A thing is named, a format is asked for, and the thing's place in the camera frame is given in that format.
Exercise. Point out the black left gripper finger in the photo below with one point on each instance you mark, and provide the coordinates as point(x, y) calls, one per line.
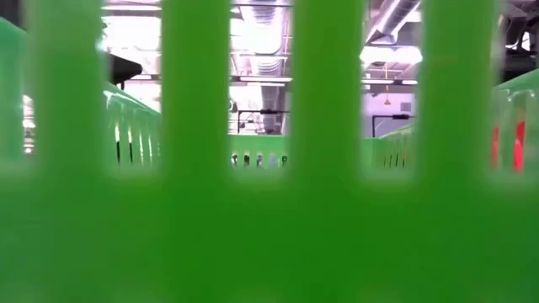
point(122, 69)

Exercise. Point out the green plastic basket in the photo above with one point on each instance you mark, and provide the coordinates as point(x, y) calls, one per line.
point(269, 235)

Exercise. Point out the orange plastic basket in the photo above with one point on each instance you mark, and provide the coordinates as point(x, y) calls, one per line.
point(520, 147)

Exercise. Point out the long ceiling light strip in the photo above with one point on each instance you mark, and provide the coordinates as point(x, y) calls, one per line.
point(261, 78)

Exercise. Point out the yellow hanging cone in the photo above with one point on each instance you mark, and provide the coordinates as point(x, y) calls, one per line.
point(386, 101)

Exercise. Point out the silver corrugated duct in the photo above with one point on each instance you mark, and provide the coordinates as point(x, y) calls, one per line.
point(271, 105)

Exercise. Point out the silver smooth duct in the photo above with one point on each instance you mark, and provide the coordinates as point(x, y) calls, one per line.
point(391, 21)

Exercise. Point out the grey wall vent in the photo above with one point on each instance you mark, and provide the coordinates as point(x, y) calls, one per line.
point(405, 106)

